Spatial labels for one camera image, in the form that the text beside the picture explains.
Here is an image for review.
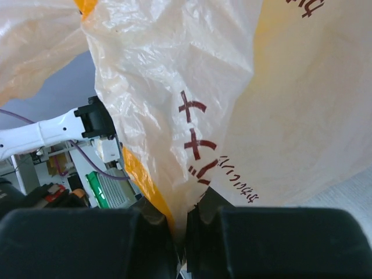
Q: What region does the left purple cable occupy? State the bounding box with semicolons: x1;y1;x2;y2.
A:
0;109;130;181

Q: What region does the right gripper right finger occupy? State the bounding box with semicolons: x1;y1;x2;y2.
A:
185;188;232;278

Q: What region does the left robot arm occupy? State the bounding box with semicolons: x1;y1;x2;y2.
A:
1;96;116;160

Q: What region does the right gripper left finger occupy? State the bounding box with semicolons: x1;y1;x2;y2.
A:
129;198;177;278

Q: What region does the green plastic crate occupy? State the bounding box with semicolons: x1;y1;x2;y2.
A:
85;171;108;208

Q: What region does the banana print plastic bag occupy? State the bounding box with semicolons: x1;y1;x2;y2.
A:
1;1;371;237

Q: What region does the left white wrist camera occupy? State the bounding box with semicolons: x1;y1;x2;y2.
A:
95;138;120;163

